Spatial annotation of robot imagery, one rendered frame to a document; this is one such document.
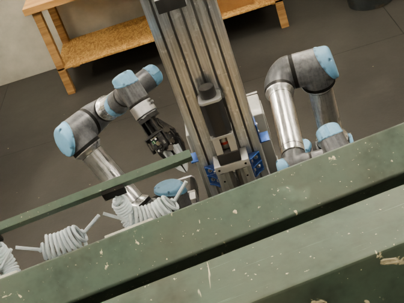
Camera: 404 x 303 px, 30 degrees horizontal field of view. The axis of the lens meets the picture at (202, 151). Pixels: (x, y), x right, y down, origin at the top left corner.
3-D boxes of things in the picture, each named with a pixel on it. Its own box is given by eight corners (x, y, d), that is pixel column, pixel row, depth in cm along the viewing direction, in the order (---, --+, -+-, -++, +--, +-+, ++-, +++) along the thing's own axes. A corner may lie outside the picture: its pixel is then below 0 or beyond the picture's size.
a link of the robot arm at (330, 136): (339, 129, 224) (337, 116, 217) (356, 159, 219) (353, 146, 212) (315, 140, 225) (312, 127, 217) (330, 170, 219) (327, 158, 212)
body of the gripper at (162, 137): (153, 157, 232) (132, 124, 232) (163, 152, 240) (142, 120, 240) (172, 144, 229) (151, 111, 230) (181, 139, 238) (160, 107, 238)
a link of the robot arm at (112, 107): (136, 104, 253) (148, 92, 244) (113, 122, 247) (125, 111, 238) (120, 86, 253) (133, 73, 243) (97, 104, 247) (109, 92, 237)
